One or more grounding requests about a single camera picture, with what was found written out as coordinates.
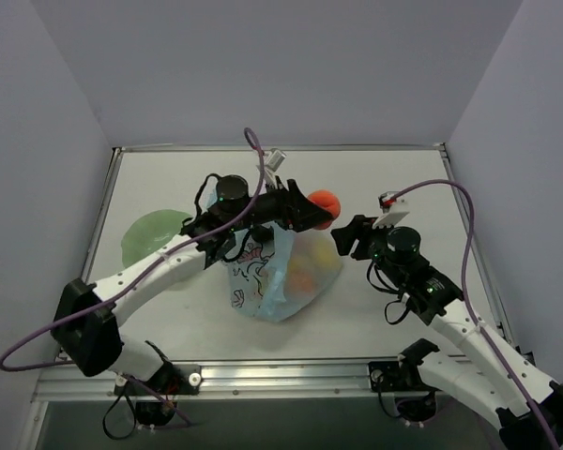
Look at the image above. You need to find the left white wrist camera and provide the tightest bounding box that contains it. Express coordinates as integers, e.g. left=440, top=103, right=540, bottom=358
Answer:
left=263, top=148, right=286, bottom=187

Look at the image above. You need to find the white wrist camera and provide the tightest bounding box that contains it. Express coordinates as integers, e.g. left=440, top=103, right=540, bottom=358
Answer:
left=373, top=191, right=410, bottom=229
left=263, top=148, right=286, bottom=187

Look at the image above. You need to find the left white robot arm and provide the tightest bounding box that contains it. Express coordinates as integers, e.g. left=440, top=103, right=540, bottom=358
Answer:
left=51, top=175, right=337, bottom=393

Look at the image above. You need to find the green glass bowl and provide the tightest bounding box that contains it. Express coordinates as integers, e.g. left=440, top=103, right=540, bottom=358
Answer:
left=120, top=209, right=191, bottom=268

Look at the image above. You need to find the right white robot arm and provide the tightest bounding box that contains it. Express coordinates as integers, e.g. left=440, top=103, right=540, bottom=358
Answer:
left=331, top=215, right=563, bottom=449

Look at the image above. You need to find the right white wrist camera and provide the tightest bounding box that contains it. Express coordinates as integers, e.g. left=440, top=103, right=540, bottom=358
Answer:
left=373, top=191, right=410, bottom=229

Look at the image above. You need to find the orange fake peach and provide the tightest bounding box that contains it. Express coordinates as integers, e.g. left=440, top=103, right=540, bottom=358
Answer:
left=308, top=189, right=342, bottom=231

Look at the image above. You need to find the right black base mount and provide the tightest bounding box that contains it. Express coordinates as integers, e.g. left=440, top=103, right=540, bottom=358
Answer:
left=367, top=360, right=440, bottom=428

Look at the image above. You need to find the blue translucent plastic bag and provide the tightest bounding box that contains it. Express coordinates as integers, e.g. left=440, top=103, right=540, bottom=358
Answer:
left=221, top=222, right=342, bottom=323

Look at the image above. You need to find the aluminium front rail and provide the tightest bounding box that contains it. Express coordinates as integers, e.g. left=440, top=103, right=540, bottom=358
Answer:
left=31, top=353, right=541, bottom=402

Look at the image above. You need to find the yellow fake fruit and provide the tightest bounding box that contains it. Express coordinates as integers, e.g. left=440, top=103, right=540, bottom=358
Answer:
left=311, top=242, right=341, bottom=270

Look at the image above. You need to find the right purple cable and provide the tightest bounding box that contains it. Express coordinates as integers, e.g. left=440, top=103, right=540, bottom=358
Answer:
left=384, top=180, right=563, bottom=450

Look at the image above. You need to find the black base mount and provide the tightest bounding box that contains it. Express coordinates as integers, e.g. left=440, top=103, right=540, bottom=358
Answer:
left=367, top=360, right=440, bottom=428
left=117, top=362, right=202, bottom=431

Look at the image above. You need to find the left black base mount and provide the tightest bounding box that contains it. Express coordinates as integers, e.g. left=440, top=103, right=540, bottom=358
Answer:
left=117, top=362, right=202, bottom=431

